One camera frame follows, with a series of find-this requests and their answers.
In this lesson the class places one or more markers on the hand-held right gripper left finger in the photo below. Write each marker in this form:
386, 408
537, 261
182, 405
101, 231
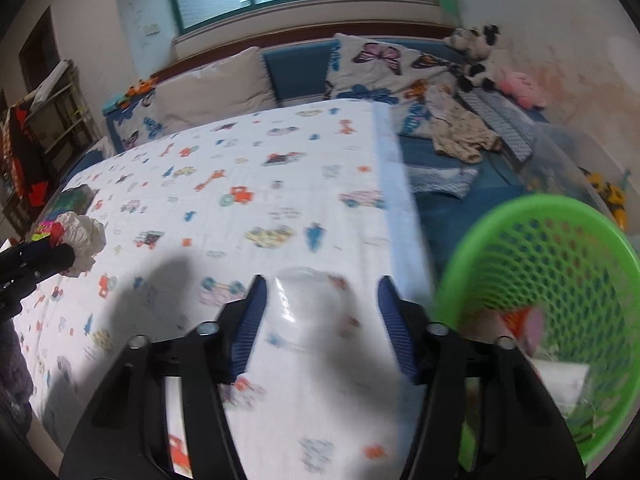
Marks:
247, 330

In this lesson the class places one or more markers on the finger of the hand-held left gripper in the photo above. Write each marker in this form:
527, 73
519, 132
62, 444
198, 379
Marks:
12, 300
45, 260

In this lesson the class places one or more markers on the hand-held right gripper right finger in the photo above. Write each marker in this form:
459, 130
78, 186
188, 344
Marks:
398, 330

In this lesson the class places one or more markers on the clear plastic cup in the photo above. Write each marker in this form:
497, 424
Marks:
310, 310

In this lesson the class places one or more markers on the green plastic basket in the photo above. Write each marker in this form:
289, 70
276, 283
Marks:
480, 240

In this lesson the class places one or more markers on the red snack packet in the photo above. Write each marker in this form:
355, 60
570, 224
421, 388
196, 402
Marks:
522, 330

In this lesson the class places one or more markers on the white paper sheet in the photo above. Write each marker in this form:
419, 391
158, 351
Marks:
562, 385

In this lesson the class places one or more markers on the dark green packet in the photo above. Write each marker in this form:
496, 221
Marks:
72, 200

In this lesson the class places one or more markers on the blue mattress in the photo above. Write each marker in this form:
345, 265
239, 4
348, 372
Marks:
445, 220

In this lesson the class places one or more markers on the metal shelf rack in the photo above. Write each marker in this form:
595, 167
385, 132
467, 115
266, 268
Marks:
50, 120

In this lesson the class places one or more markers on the printed blanket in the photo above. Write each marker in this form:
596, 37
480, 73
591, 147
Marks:
250, 185

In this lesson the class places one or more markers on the blue patterned small cloth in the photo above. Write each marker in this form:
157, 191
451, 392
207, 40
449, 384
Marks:
442, 182

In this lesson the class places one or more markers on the small butterfly print pillow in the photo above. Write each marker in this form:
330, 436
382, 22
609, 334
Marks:
135, 125

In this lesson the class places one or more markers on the colourful toys row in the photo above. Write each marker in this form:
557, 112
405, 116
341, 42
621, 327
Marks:
130, 92

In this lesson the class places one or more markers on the beige baby garment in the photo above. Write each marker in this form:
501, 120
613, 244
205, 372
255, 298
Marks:
460, 130

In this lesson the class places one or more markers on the clear plastic storage box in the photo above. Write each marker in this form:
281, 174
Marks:
555, 160

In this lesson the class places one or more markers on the blue patterned folded cloth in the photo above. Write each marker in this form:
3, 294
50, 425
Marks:
510, 125

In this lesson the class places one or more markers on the beige pillow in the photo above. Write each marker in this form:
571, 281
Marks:
215, 90

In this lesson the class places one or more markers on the yellow toy robot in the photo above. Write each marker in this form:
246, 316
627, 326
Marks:
607, 197

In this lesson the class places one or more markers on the pink plush toy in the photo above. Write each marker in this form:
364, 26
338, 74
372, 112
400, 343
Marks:
525, 89

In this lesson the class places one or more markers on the black and white plush cow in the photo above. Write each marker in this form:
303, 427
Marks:
480, 55

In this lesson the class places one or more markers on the grey plush toy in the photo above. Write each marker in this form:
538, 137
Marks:
457, 39

